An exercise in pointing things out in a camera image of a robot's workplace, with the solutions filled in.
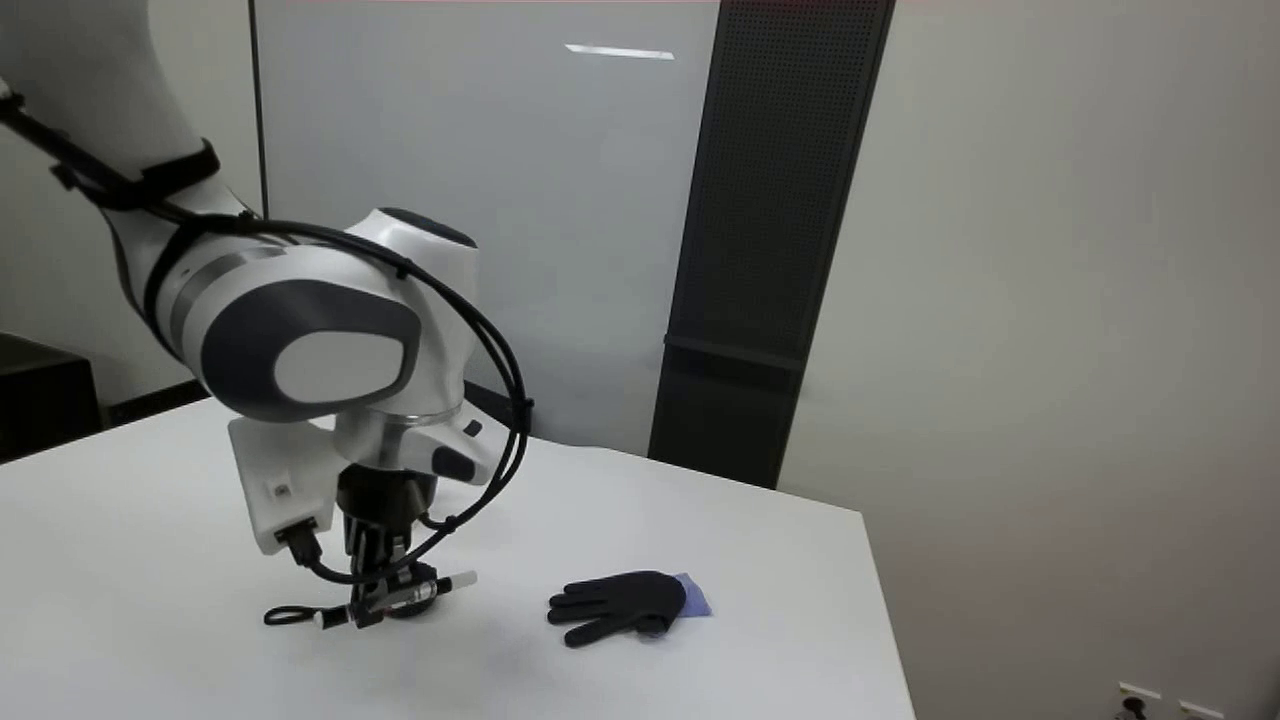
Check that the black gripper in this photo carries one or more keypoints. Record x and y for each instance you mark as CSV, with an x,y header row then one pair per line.
x,y
386,514

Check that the white marker with black label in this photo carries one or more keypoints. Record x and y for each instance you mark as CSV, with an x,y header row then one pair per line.
x,y
457,581

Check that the black glove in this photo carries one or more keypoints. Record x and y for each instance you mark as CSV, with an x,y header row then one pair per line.
x,y
621,605

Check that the blue cloth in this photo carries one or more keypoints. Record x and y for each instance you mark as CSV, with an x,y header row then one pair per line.
x,y
694,596

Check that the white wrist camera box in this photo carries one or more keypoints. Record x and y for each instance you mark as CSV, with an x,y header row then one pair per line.
x,y
283,485

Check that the dark wall pillar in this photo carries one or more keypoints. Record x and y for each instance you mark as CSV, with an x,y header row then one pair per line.
x,y
763,241

